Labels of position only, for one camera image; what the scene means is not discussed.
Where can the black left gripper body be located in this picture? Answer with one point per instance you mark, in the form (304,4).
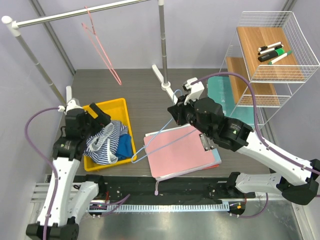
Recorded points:
(92,126)

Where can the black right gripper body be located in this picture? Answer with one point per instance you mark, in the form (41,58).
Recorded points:
(189,114)

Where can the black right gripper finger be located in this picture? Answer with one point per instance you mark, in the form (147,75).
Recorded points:
(177,116)
(180,105)

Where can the blue white striped tank top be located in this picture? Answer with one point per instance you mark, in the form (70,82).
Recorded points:
(102,147)

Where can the pink wire hanger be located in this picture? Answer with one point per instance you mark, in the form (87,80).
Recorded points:
(95,41)

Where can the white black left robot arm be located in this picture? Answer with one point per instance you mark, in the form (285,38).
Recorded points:
(61,214)

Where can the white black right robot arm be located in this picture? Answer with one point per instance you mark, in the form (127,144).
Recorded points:
(295,180)

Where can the yellow plastic tray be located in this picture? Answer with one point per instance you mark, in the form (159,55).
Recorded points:
(118,111)

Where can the pink clipboard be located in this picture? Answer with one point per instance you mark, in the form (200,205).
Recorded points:
(180,155)

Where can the light blue clipboard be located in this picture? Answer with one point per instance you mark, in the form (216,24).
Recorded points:
(210,147)

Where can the black white marker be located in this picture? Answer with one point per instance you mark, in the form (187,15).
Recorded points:
(272,49)
(263,48)

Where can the upper wooden shelf board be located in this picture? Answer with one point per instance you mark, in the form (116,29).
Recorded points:
(285,70)

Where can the green highlighter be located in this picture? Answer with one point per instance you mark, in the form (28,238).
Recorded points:
(270,55)

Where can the green white pen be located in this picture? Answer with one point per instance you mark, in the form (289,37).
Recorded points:
(280,57)

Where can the silver white clothes rack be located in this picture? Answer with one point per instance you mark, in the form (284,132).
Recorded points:
(124,32)

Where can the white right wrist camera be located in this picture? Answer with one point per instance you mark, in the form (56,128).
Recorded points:
(194,89)

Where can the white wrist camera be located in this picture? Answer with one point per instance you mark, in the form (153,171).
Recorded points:
(194,89)
(71,105)

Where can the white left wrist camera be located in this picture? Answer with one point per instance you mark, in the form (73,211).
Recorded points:
(71,105)

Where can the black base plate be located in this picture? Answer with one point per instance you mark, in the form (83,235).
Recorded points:
(174,191)

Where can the white slotted cable duct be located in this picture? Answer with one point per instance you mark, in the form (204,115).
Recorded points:
(131,208)

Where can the white wire shelf rack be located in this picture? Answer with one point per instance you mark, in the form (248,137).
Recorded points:
(269,96)

